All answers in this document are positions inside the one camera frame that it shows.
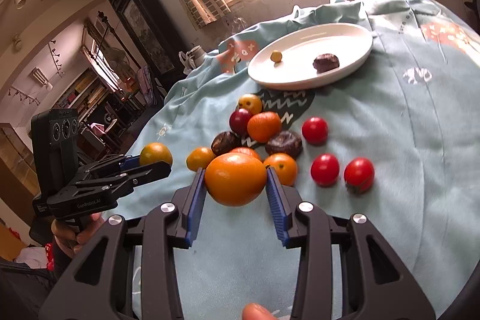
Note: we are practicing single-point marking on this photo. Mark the yellow spotted fruit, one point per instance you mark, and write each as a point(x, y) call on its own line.
point(250, 102)

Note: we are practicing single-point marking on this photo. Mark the right hand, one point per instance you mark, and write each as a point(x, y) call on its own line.
point(254, 311)

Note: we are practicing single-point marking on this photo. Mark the yellow orange lemon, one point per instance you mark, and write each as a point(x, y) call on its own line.
point(199, 158)

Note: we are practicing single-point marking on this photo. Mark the dark red plum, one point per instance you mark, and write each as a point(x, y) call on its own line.
point(239, 120)

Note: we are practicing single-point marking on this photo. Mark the white pitcher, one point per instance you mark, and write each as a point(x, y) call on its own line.
point(192, 59)

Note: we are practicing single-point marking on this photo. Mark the dark brown water chestnut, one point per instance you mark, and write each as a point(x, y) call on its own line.
point(224, 142)

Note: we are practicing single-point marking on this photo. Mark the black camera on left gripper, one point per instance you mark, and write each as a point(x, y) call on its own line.
point(54, 135)

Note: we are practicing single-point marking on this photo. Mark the light blue patterned tablecloth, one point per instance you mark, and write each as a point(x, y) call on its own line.
point(412, 109)

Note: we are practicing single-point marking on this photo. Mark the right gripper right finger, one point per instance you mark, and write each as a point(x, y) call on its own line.
point(376, 284)

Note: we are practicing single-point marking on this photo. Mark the smooth orange citrus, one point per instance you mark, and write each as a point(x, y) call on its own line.
point(285, 167)

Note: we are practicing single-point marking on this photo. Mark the small orange citrus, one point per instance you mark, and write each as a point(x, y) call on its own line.
point(235, 179)

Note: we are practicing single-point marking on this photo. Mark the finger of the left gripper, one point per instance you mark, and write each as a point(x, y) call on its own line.
point(124, 182)
point(110, 165)

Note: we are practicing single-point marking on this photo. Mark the small yellow fruit on plate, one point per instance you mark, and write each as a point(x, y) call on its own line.
point(276, 56)

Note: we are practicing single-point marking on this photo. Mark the white oval plate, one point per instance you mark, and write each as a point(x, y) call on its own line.
point(351, 43)

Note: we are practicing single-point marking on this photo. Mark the large yellow orange citrus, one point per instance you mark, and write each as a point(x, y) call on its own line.
point(155, 152)

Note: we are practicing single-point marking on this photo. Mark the red cherry tomato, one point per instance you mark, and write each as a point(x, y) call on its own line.
point(359, 175)
point(325, 170)
point(315, 131)

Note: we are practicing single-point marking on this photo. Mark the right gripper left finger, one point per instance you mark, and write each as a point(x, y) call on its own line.
point(98, 283)

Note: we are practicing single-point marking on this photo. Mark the large textured orange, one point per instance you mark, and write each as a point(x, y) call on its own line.
point(247, 151)

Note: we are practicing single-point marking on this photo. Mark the textured mandarin orange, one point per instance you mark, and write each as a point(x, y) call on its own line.
point(264, 126)

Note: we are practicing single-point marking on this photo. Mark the left hand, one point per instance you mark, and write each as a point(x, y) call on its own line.
point(70, 241)

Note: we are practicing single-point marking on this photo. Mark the dark wooden cabinet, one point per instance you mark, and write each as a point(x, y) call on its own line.
point(155, 36)

